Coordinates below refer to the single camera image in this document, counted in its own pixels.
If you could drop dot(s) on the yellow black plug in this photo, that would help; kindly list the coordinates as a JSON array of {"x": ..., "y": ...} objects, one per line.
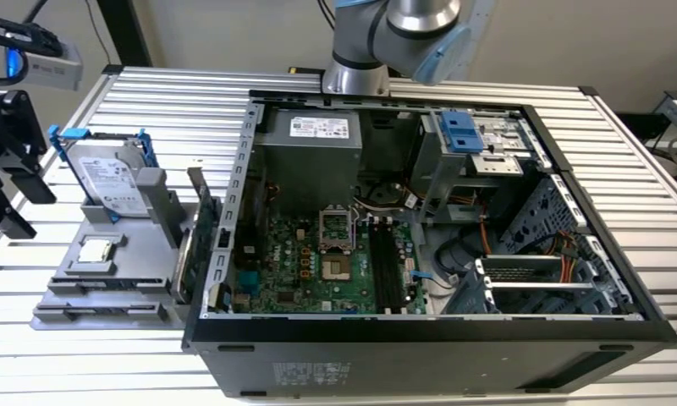
[{"x": 301, "y": 70}]

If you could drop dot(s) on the CPU socket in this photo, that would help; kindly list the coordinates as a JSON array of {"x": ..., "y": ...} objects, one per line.
[{"x": 336, "y": 266}]

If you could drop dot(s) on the thin locking lever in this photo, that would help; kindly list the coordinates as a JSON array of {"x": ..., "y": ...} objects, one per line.
[{"x": 352, "y": 230}]

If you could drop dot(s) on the grey parts rack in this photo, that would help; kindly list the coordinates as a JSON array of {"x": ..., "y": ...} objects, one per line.
[{"x": 141, "y": 237}]

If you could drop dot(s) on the grey power supply unit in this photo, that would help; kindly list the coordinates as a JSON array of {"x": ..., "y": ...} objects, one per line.
[{"x": 310, "y": 169}]

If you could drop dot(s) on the grey drive cage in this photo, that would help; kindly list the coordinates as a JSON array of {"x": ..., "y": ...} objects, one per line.
[{"x": 440, "y": 177}]

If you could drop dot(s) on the green motherboard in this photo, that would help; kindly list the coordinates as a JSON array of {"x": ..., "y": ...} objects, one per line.
[{"x": 281, "y": 279}]

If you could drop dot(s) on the black PC case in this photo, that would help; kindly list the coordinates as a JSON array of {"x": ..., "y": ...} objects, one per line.
[{"x": 428, "y": 359}]

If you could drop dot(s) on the silver disk bay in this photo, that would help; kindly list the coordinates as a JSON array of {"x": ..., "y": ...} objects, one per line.
[{"x": 518, "y": 275}]

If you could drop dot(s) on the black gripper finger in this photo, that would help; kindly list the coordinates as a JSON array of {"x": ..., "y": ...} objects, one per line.
[
  {"x": 10, "y": 224},
  {"x": 22, "y": 127}
]

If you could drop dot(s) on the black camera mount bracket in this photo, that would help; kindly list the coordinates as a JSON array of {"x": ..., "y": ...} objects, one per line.
[{"x": 0, "y": 25}]

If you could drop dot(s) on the green graphics card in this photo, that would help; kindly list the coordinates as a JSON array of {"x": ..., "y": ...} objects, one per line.
[{"x": 198, "y": 237}]

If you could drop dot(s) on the hard disk in blue carrier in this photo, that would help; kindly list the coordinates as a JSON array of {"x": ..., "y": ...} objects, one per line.
[{"x": 104, "y": 177}]

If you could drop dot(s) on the blue drive latch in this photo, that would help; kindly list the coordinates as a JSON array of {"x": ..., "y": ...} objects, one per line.
[{"x": 453, "y": 131}]

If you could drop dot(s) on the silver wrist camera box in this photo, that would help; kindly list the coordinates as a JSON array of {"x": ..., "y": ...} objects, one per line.
[{"x": 53, "y": 67}]

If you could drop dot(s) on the black table corner cap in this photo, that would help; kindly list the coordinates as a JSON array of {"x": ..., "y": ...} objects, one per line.
[
  {"x": 112, "y": 69},
  {"x": 586, "y": 90}
]

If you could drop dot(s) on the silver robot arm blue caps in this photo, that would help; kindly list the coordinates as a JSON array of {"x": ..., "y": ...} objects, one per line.
[{"x": 417, "y": 21}]

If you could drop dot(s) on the silver CPU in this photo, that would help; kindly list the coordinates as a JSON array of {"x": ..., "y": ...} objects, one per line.
[{"x": 94, "y": 250}]

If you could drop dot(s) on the black upright post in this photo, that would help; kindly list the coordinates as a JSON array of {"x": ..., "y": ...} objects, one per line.
[{"x": 126, "y": 29}]

